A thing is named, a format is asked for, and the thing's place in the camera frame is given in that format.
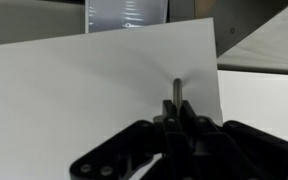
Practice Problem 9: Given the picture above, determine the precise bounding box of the steel cabinet door handle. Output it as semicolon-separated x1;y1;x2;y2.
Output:
173;78;182;114

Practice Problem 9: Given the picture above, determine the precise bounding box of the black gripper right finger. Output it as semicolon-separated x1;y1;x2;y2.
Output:
180;101;288;180

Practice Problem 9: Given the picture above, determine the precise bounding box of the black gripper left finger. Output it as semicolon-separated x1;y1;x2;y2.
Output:
69;100;198;180

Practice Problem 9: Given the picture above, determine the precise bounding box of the white neighbouring cabinet door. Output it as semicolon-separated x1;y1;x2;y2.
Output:
218;71;288;141

